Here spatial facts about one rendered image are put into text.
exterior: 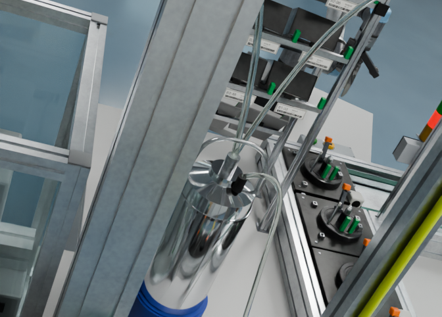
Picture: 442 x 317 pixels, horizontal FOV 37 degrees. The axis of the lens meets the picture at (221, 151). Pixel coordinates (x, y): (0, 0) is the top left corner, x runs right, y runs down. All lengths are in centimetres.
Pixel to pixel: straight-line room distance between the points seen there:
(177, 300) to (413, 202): 56
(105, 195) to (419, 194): 39
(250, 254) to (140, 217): 117
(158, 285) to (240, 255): 69
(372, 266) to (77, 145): 43
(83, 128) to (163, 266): 40
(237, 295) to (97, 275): 97
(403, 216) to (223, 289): 99
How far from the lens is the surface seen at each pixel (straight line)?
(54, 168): 88
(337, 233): 200
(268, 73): 184
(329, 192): 219
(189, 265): 123
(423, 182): 89
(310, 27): 179
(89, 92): 104
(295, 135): 264
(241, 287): 185
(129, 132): 74
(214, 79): 71
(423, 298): 221
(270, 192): 217
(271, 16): 175
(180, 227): 119
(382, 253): 93
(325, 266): 189
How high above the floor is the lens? 207
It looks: 31 degrees down
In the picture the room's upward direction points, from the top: 24 degrees clockwise
